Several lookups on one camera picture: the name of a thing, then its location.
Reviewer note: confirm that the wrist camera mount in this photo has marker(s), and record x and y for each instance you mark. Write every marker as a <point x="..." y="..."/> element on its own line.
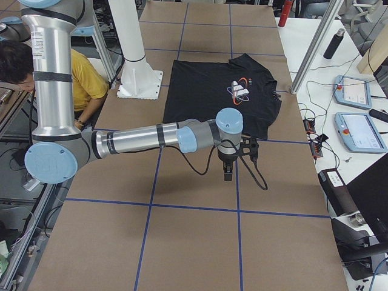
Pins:
<point x="249" y="147"/>

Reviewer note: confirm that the teach pendant tablet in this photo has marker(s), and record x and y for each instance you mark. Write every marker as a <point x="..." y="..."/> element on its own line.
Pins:
<point x="358" y="133"/>
<point x="352" y="91"/>

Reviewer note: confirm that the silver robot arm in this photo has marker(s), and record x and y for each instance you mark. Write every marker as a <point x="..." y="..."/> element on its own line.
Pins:
<point x="59" y="149"/>

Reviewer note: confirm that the black water bottle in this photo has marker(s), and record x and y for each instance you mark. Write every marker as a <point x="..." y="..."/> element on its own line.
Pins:
<point x="334" y="44"/>

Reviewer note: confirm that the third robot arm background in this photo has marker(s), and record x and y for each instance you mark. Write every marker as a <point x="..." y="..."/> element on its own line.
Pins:
<point x="12" y="28"/>

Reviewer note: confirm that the black graphic t-shirt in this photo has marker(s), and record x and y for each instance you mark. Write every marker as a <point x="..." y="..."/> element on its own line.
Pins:
<point x="199" y="90"/>

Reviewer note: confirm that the person in yellow shirt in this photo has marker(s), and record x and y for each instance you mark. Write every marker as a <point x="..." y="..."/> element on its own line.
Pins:
<point x="89" y="88"/>

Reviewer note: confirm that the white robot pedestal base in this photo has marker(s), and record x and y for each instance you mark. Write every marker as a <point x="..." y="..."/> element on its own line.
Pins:
<point x="138" y="79"/>

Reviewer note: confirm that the lower teach pendant tablet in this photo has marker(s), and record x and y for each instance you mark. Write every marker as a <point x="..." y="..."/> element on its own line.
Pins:
<point x="358" y="133"/>

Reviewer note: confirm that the red bottle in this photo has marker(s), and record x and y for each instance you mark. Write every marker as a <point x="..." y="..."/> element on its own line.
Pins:
<point x="285" y="12"/>

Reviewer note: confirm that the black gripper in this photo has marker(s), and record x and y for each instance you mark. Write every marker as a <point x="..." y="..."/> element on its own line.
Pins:
<point x="226" y="158"/>

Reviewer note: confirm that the black monitor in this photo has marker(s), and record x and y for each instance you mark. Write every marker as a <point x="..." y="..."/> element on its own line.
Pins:
<point x="369" y="192"/>

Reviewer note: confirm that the black power strip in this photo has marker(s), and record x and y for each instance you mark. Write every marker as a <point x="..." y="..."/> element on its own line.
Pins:
<point x="313" y="138"/>

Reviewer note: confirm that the dark brown box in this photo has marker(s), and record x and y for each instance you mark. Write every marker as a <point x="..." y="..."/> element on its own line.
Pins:
<point x="339" y="201"/>

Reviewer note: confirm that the aluminium frame post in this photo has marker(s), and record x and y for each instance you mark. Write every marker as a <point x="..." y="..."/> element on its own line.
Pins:
<point x="318" y="38"/>

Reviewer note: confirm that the brown paper table cover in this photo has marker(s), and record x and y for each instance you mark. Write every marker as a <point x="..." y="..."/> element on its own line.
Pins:
<point x="156" y="221"/>

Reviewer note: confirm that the upper teach pendant tablet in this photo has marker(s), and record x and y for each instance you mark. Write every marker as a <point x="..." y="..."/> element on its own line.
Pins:
<point x="352" y="91"/>

